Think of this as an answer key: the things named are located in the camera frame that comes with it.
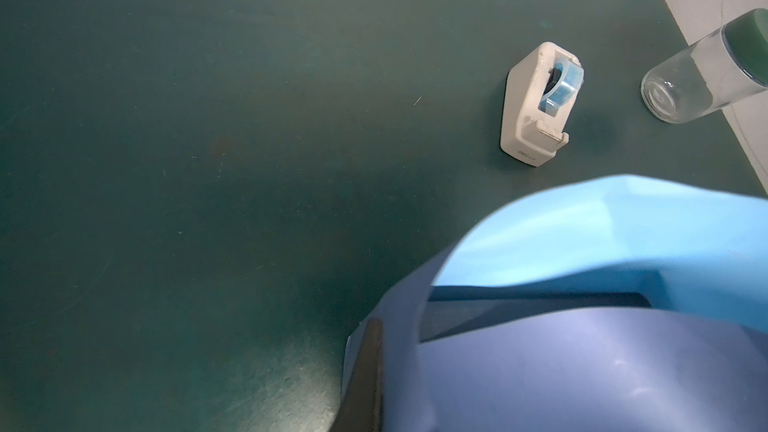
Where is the green lid clear jar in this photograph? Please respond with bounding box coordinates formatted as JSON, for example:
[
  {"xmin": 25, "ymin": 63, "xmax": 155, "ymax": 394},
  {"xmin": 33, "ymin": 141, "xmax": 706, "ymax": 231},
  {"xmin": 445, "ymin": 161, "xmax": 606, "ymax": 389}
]
[{"xmin": 640, "ymin": 8, "xmax": 767, "ymax": 124}]

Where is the light blue wrapping paper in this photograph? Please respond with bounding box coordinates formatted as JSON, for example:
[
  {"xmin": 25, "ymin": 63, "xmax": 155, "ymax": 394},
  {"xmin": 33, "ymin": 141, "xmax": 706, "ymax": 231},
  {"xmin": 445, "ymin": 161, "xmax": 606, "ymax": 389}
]
[{"xmin": 342, "ymin": 175, "xmax": 767, "ymax": 431}]

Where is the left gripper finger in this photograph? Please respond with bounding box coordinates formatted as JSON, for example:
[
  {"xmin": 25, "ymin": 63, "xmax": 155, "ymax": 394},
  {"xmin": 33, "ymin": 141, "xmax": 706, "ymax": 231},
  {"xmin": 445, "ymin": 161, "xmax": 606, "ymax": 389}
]
[{"xmin": 330, "ymin": 319, "xmax": 383, "ymax": 432}]

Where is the green table mat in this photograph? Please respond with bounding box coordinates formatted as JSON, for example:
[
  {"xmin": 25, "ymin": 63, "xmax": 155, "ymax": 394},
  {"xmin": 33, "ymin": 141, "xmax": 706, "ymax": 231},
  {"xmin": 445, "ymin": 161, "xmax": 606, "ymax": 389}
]
[{"xmin": 1, "ymin": 0, "xmax": 764, "ymax": 431}]

